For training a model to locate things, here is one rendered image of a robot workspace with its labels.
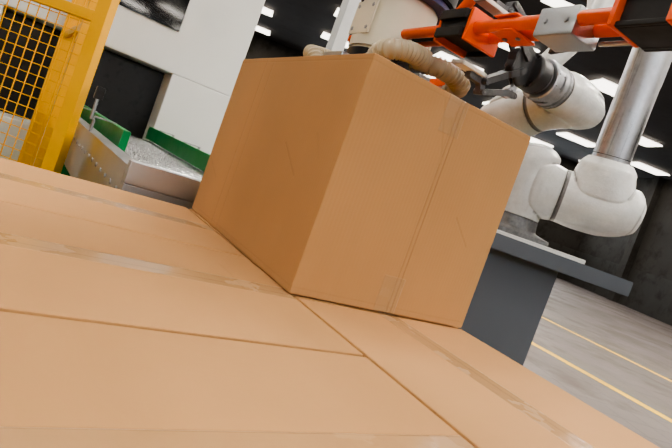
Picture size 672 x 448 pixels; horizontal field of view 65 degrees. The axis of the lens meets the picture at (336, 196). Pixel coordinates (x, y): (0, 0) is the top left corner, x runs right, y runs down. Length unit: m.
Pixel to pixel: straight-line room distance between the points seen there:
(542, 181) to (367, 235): 0.79
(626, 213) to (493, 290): 0.40
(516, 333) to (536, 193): 0.39
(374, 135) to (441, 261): 0.29
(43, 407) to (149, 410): 0.07
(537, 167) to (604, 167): 0.17
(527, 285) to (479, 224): 0.54
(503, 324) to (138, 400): 1.24
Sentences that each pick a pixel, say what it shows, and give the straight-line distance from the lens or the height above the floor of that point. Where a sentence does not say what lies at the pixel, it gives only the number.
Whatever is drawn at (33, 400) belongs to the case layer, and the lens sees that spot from 0.41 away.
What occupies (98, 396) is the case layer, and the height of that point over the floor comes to 0.54.
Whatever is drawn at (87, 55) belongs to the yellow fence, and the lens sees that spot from 2.13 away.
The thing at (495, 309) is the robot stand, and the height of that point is 0.55.
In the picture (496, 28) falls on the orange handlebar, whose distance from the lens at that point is 0.96.
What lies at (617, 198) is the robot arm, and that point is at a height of 0.94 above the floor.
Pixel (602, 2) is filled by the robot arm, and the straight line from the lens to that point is 1.54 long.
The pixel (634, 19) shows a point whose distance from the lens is 0.80.
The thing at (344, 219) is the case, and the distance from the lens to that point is 0.85.
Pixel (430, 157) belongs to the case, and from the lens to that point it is 0.93.
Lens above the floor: 0.74
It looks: 2 degrees down
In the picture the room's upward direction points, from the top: 20 degrees clockwise
